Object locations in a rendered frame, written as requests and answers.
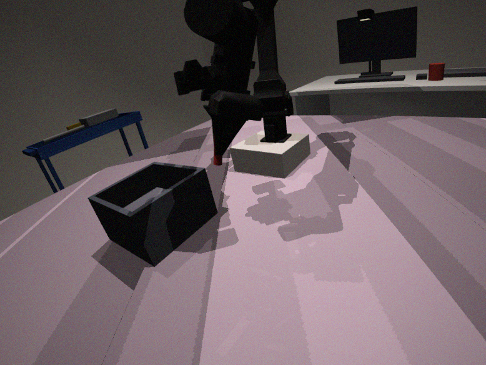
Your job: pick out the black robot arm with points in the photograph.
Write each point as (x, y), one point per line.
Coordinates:
(229, 24)

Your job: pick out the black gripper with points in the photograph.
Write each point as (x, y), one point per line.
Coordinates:
(231, 107)

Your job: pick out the dark red peg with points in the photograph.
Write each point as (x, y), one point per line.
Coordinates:
(217, 159)

